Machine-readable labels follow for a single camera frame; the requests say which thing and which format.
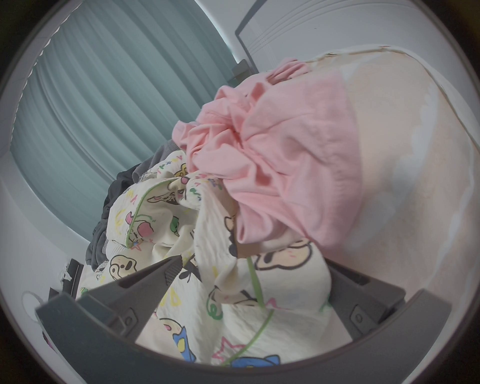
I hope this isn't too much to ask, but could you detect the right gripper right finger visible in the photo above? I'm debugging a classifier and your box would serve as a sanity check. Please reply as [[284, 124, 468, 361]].
[[324, 258, 406, 342]]

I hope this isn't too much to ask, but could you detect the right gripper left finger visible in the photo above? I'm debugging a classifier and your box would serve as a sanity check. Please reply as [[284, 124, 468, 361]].
[[77, 255, 184, 344]]

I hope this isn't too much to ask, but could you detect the white printed pyjama top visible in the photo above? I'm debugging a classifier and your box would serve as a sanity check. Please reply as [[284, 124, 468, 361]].
[[80, 150, 353, 367]]

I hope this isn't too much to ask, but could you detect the bed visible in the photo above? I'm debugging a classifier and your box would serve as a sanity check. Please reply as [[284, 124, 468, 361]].
[[235, 0, 479, 338]]

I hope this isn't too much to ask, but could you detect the black chest of drawers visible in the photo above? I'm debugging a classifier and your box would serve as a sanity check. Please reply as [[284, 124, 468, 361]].
[[48, 258, 85, 301]]

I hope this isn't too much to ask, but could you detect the round white mirror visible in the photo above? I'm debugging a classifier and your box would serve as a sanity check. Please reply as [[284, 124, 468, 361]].
[[21, 290, 50, 324]]

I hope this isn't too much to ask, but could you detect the black garment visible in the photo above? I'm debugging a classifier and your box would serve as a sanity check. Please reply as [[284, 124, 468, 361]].
[[85, 169, 151, 271]]

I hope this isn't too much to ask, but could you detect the grey garment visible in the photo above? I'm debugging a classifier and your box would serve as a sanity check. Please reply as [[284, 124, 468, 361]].
[[133, 140, 181, 184]]

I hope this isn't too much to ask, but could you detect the pink garment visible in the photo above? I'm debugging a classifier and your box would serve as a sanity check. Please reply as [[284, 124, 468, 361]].
[[172, 58, 364, 249]]

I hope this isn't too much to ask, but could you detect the blue-green curtain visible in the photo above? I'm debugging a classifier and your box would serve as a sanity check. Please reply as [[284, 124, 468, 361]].
[[9, 0, 241, 241]]

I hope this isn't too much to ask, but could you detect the grey bedside table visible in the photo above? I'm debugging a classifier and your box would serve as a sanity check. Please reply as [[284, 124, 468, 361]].
[[230, 59, 251, 82]]

